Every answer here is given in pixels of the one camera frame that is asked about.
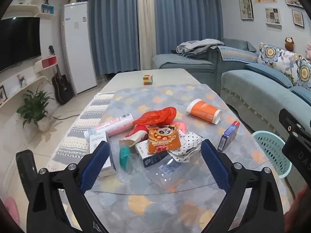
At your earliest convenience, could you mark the tall butterfly picture frame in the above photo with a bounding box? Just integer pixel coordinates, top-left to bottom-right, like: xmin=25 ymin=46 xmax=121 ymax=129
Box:
xmin=239 ymin=0 xmax=254 ymax=20

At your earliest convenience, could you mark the green potted plant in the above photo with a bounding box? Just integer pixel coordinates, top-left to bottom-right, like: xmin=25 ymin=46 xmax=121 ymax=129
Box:
xmin=17 ymin=85 xmax=55 ymax=132

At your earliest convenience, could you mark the teal plastic basket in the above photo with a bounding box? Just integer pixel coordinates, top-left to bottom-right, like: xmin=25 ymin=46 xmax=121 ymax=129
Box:
xmin=251 ymin=130 xmax=293 ymax=178

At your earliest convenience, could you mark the white collage picture frame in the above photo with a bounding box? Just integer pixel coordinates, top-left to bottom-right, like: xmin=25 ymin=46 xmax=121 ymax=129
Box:
xmin=265 ymin=8 xmax=282 ymax=26

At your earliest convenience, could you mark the dark blue and white box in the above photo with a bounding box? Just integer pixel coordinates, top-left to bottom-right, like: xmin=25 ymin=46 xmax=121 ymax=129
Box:
xmin=135 ymin=139 xmax=174 ymax=168

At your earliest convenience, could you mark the white long wall shelf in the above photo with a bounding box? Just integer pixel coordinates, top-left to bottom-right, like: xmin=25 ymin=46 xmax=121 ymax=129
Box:
xmin=0 ymin=75 xmax=49 ymax=110

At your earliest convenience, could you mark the brown plush toy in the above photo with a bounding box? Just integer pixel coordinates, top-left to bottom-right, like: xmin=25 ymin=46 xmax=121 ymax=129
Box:
xmin=285 ymin=37 xmax=295 ymax=52

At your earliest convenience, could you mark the teal plastic object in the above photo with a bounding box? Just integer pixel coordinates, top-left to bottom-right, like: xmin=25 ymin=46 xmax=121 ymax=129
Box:
xmin=119 ymin=146 xmax=133 ymax=173

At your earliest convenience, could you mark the pink object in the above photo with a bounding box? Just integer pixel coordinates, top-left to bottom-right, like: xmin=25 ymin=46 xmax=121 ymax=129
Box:
xmin=3 ymin=196 xmax=20 ymax=226

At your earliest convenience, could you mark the polka dot white pouch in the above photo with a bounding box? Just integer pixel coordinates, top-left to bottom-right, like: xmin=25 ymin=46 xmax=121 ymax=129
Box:
xmin=168 ymin=131 xmax=203 ymax=163

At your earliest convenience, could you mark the pink plastic tube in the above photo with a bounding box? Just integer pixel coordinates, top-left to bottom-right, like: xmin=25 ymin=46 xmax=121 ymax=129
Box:
xmin=83 ymin=113 xmax=134 ymax=141

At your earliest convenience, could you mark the black acoustic guitar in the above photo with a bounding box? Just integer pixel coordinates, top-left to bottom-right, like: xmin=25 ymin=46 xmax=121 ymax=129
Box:
xmin=49 ymin=45 xmax=74 ymax=104

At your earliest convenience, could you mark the red and white cube shelf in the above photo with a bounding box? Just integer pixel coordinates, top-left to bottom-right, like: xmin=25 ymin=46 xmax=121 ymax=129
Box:
xmin=34 ymin=56 xmax=57 ymax=73

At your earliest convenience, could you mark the blue curtain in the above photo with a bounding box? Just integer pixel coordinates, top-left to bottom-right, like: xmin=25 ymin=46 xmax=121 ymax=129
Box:
xmin=153 ymin=0 xmax=223 ymax=55
xmin=76 ymin=0 xmax=140 ymax=79

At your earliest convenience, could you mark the white curved wall shelf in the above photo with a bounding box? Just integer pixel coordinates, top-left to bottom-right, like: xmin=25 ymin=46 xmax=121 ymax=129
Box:
xmin=1 ymin=3 xmax=56 ymax=21

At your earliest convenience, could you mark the grey patterned tablecloth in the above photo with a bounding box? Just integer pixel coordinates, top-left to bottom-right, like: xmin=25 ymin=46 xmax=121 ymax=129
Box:
xmin=58 ymin=84 xmax=289 ymax=233

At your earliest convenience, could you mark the orange paper cup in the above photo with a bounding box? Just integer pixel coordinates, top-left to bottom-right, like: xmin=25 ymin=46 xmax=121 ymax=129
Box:
xmin=186 ymin=99 xmax=223 ymax=125

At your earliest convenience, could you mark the white refrigerator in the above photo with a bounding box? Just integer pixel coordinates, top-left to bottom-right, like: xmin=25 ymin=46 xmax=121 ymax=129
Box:
xmin=61 ymin=2 xmax=98 ymax=95

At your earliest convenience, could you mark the clear plastic packaging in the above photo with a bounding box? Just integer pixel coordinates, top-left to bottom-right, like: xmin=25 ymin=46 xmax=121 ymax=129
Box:
xmin=148 ymin=154 xmax=202 ymax=195

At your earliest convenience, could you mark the blue patterned armrest cover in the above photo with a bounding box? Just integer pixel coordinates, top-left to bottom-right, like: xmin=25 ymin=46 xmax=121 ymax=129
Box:
xmin=217 ymin=46 xmax=258 ymax=62

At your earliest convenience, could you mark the beige curtain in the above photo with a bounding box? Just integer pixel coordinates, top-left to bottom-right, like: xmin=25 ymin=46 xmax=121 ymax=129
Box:
xmin=137 ymin=0 xmax=156 ymax=71

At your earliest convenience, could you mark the grey clothing pile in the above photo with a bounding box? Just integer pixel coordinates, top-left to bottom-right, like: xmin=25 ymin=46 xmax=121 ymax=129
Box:
xmin=176 ymin=39 xmax=224 ymax=59

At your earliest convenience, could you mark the black flat television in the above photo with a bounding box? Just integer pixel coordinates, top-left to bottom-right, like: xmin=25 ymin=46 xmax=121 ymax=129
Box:
xmin=0 ymin=17 xmax=41 ymax=73

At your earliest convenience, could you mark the red plastic bag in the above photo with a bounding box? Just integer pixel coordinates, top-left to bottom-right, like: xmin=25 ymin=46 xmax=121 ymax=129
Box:
xmin=132 ymin=107 xmax=177 ymax=127

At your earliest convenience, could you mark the small red packet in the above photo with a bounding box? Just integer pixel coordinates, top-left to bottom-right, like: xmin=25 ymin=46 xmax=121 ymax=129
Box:
xmin=174 ymin=122 xmax=187 ymax=136

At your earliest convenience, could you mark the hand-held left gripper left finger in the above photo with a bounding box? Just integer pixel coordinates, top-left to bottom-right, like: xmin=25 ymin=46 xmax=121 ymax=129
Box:
xmin=27 ymin=141 xmax=110 ymax=233

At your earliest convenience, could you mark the white cardboard box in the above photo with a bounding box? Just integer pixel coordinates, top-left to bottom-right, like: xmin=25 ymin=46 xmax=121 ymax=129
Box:
xmin=89 ymin=133 xmax=117 ymax=177

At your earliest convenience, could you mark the red and beige packet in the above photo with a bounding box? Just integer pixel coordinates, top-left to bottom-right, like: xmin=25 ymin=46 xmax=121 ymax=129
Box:
xmin=119 ymin=124 xmax=149 ymax=148

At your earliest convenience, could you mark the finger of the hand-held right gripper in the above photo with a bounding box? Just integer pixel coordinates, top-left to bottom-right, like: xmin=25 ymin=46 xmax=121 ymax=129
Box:
xmin=279 ymin=108 xmax=311 ymax=139

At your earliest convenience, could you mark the orange panda snack packet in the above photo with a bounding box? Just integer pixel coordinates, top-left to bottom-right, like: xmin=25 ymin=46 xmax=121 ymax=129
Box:
xmin=147 ymin=124 xmax=181 ymax=154

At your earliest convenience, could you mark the black floor cable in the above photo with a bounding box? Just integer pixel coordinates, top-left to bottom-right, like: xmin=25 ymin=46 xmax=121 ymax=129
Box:
xmin=51 ymin=115 xmax=84 ymax=121

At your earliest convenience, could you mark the black curved object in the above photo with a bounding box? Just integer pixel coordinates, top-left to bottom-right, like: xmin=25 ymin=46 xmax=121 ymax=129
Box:
xmin=15 ymin=150 xmax=38 ymax=202

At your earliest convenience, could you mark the person's right hand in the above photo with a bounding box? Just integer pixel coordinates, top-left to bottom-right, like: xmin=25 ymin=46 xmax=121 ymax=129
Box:
xmin=284 ymin=184 xmax=311 ymax=233

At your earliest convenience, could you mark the blue fabric sofa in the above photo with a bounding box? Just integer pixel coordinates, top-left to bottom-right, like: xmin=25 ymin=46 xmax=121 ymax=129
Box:
xmin=152 ymin=38 xmax=311 ymax=139

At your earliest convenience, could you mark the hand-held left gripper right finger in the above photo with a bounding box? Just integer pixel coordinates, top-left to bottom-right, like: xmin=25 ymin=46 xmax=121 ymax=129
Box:
xmin=200 ymin=138 xmax=285 ymax=233

